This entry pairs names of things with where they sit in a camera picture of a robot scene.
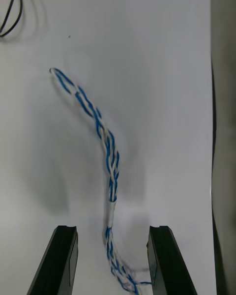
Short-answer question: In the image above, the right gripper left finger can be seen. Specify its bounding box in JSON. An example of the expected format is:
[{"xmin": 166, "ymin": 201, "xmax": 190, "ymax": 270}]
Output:
[{"xmin": 26, "ymin": 225, "xmax": 79, "ymax": 295}]

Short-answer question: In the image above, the blue-white twisted wire harness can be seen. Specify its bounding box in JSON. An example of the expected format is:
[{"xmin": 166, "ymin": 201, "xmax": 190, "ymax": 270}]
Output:
[{"xmin": 49, "ymin": 67, "xmax": 153, "ymax": 295}]

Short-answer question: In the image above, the black wire harness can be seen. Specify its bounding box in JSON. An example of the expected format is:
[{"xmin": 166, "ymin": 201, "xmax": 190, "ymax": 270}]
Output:
[{"xmin": 0, "ymin": 0, "xmax": 24, "ymax": 38}]

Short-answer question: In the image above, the white paper sheet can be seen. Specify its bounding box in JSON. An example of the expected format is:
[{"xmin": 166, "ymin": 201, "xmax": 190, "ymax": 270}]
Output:
[{"xmin": 0, "ymin": 0, "xmax": 215, "ymax": 295}]

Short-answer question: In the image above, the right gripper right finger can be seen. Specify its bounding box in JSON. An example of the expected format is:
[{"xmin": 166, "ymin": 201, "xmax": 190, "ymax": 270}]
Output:
[{"xmin": 147, "ymin": 225, "xmax": 198, "ymax": 295}]

